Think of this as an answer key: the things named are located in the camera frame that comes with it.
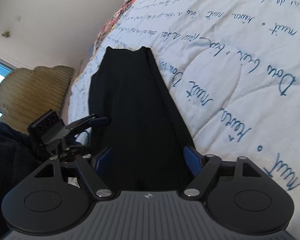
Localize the black pants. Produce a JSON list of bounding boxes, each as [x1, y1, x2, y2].
[[88, 47, 193, 191]]

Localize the tan padded headboard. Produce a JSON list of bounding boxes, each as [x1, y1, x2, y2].
[[0, 66, 75, 133]]

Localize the floral folded blanket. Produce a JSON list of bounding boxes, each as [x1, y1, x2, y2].
[[92, 0, 136, 56]]

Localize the white quilt with blue script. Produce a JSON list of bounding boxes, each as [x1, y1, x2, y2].
[[68, 0, 300, 239]]

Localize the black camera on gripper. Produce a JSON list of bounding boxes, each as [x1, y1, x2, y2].
[[27, 110, 65, 144]]

